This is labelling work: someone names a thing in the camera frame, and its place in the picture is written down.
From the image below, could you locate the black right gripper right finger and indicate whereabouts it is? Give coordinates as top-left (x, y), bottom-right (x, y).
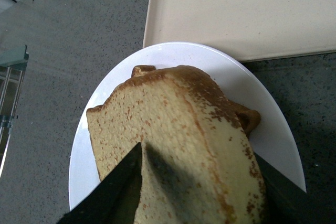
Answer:
top-left (255, 154), bottom-right (335, 223)

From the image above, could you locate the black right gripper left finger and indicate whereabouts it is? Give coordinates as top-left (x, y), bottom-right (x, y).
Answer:
top-left (58, 143), bottom-right (142, 223)

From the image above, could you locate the white oval plate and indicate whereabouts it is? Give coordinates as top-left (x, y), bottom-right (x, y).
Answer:
top-left (68, 42), bottom-right (307, 210)

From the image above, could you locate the bread slice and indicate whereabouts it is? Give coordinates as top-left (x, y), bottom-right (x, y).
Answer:
top-left (131, 65), bottom-right (261, 138)
top-left (86, 66), bottom-right (269, 223)

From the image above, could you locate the green metal sink rack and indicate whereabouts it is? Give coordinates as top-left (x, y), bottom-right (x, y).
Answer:
top-left (1, 45), bottom-right (29, 171)

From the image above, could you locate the beige rabbit tray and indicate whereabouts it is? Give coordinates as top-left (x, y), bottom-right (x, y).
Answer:
top-left (143, 0), bottom-right (335, 61)

